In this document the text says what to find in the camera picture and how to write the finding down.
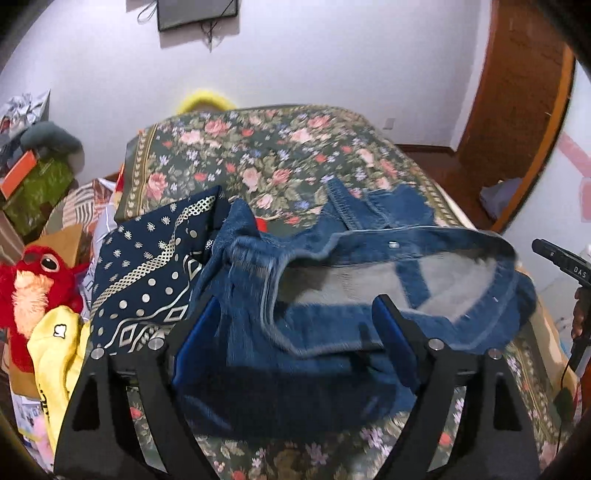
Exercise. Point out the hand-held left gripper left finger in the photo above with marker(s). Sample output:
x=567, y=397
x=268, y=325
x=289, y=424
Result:
x=196, y=341

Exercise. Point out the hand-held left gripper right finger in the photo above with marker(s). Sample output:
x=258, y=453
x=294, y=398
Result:
x=392, y=341

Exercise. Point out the blue denim jacket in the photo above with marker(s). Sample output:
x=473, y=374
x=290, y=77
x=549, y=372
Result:
x=323, y=369

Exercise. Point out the person's right hand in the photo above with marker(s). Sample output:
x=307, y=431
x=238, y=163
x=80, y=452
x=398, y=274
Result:
x=578, y=314

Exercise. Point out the grey-blue cloth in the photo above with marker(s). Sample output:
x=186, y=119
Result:
x=501, y=198

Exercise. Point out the dark patterned cloth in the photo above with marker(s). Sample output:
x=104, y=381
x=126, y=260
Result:
x=138, y=258

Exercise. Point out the white heart-print sliding door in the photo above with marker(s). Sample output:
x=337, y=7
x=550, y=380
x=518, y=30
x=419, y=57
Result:
x=579, y=152

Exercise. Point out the red cloth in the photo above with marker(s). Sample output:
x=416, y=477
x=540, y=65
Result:
x=262, y=225

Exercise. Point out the yellow garment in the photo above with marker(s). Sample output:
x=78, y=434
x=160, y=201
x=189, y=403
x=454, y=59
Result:
x=55, y=355

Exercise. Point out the wooden door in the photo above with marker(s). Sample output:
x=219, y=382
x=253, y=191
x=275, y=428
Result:
x=512, y=115

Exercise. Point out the red plush toy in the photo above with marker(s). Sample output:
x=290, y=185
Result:
x=37, y=277

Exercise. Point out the striped patchwork cloth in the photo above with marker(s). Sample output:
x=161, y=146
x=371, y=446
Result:
x=78, y=207

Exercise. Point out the floral bedspread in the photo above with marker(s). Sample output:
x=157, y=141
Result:
x=258, y=152

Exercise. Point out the green box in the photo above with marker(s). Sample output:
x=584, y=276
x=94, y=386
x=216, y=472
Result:
x=41, y=189

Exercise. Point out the orange box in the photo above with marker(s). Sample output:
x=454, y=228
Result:
x=18, y=173

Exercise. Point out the white wall outlet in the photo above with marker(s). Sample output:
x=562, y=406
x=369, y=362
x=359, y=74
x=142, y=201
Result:
x=389, y=123

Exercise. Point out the small black wall monitor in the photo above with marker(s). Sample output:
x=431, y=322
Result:
x=198, y=14

